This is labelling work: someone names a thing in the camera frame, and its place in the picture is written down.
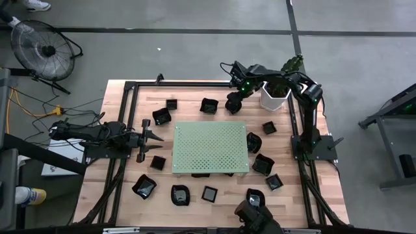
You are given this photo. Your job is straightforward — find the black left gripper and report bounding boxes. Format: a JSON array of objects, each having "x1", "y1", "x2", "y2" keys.
[{"x1": 128, "y1": 118, "x2": 165, "y2": 164}]

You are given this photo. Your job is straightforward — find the white hexagonal plant pot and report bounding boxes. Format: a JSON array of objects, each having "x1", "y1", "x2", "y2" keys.
[{"x1": 259, "y1": 81, "x2": 293, "y2": 112}]

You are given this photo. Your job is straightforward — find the green perforated metal shelf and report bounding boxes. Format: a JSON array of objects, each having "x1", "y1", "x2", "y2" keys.
[{"x1": 171, "y1": 121, "x2": 250, "y2": 178}]

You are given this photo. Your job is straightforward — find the green cactus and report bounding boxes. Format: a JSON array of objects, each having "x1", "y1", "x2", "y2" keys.
[{"x1": 269, "y1": 54, "x2": 305, "y2": 98}]

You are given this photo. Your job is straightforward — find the white printed box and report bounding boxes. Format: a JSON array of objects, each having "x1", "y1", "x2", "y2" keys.
[{"x1": 41, "y1": 138, "x2": 86, "y2": 177}]

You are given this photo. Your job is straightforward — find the black base lever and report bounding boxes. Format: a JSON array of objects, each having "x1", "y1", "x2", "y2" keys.
[{"x1": 327, "y1": 136, "x2": 345, "y2": 151}]

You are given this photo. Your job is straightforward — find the black diagonal beam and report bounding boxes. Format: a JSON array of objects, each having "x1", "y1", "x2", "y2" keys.
[{"x1": 0, "y1": 133, "x2": 88, "y2": 176}]

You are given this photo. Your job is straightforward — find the white and yellow canister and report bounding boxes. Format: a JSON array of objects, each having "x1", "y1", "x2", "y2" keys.
[{"x1": 14, "y1": 186, "x2": 47, "y2": 207}]

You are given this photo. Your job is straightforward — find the black floor fan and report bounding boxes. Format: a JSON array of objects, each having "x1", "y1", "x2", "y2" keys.
[{"x1": 10, "y1": 19, "x2": 84, "y2": 96}]

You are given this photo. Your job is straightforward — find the grey metal cabinet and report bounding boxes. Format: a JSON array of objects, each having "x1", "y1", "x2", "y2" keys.
[{"x1": 0, "y1": 68, "x2": 20, "y2": 231}]

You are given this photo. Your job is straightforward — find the person's foot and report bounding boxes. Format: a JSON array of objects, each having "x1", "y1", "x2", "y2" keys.
[
  {"x1": 0, "y1": 8, "x2": 23, "y2": 29},
  {"x1": 21, "y1": 0, "x2": 52, "y2": 12}
]

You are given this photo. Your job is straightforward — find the black cylinder object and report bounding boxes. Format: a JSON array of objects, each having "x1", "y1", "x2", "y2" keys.
[{"x1": 398, "y1": 153, "x2": 416, "y2": 179}]

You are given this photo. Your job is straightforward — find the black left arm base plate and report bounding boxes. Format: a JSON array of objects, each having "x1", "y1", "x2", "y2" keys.
[{"x1": 83, "y1": 142, "x2": 133, "y2": 160}]

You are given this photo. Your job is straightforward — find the silver metal bracket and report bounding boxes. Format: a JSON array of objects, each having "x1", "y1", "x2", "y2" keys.
[
  {"x1": 102, "y1": 227, "x2": 140, "y2": 234},
  {"x1": 284, "y1": 228, "x2": 322, "y2": 234}
]

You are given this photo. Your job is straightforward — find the yellow extension cord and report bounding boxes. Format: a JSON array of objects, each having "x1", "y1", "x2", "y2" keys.
[{"x1": 5, "y1": 87, "x2": 64, "y2": 135}]

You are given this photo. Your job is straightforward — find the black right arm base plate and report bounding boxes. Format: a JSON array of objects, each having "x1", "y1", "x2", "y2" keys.
[{"x1": 291, "y1": 135, "x2": 339, "y2": 161}]

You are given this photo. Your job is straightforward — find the grey metal workstation frame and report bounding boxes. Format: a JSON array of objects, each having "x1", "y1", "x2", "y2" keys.
[{"x1": 358, "y1": 83, "x2": 416, "y2": 191}]

